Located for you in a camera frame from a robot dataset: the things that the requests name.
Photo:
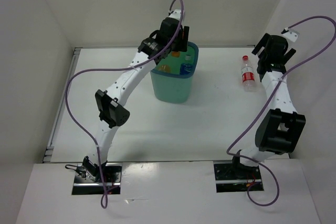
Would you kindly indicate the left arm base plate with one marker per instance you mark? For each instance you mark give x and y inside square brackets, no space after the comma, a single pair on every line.
[84,184]

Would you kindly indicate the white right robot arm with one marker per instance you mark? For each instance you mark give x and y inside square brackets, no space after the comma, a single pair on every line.
[279,131]

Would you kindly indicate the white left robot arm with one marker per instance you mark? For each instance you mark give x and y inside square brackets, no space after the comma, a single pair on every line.
[111,102]

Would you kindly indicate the red label clear bottle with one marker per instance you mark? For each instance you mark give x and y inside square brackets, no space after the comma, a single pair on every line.
[247,72]

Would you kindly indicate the orange juice bottle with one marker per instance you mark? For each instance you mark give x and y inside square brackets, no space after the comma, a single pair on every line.
[164,68]
[175,54]

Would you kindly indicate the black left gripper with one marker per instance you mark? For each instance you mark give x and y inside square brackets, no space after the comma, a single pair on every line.
[181,45]

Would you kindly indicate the green plastic bin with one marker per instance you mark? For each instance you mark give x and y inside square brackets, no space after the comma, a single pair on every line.
[174,87]

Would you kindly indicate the blue label water bottle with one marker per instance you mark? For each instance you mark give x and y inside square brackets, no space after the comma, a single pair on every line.
[187,65]

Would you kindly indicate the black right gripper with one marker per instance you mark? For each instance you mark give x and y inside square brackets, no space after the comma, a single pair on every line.
[286,56]

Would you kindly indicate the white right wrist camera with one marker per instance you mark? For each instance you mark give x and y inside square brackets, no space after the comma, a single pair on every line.
[290,34]

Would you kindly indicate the aluminium table edge rail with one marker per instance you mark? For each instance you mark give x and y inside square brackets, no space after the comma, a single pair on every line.
[52,138]

